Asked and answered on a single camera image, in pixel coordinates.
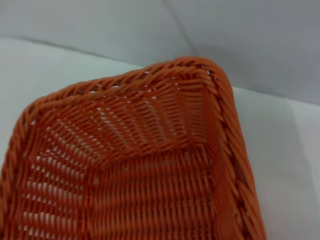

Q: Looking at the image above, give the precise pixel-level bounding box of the orange woven plastic basket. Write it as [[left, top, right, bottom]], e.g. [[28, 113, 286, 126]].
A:
[[0, 55, 264, 240]]

